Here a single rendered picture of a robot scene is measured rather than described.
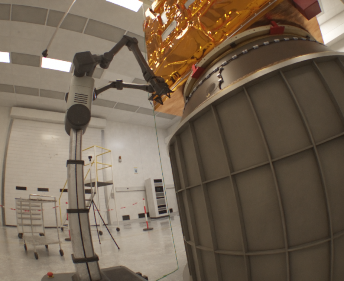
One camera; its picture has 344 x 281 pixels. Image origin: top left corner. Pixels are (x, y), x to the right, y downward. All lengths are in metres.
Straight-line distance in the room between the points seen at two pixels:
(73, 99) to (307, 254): 1.47
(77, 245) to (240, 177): 0.89
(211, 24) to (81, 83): 1.19
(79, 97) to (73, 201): 0.64
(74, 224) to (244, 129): 0.98
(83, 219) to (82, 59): 0.95
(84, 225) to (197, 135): 0.81
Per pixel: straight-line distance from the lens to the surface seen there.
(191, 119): 0.99
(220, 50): 1.37
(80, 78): 1.27
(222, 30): 1.55
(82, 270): 1.05
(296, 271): 0.86
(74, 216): 1.00
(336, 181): 0.79
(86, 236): 1.02
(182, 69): 1.72
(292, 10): 1.56
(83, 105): 1.15
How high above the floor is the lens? 0.71
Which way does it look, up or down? 20 degrees up
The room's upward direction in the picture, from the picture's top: 10 degrees counter-clockwise
